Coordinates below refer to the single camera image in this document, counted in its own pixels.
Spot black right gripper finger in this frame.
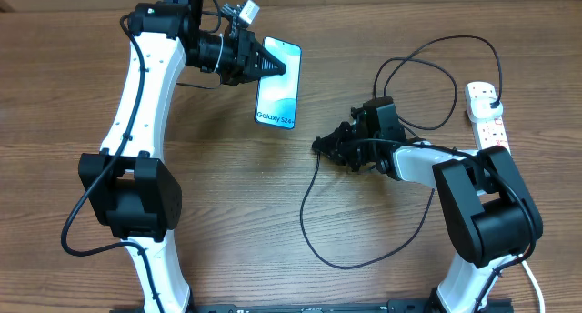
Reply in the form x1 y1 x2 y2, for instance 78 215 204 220
311 121 356 154
318 146 364 167

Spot Samsung Galaxy smartphone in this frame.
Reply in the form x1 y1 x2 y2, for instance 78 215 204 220
255 36 302 129

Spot black USB charging cable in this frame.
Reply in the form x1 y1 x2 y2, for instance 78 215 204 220
298 35 504 271

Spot white power strip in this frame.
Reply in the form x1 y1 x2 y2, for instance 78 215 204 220
465 81 510 151

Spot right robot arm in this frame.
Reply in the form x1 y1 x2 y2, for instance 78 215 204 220
312 96 543 312

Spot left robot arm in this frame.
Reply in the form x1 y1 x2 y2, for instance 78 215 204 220
78 0 287 312

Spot white charger plug adapter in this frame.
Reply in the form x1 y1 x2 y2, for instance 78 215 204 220
467 98 504 123

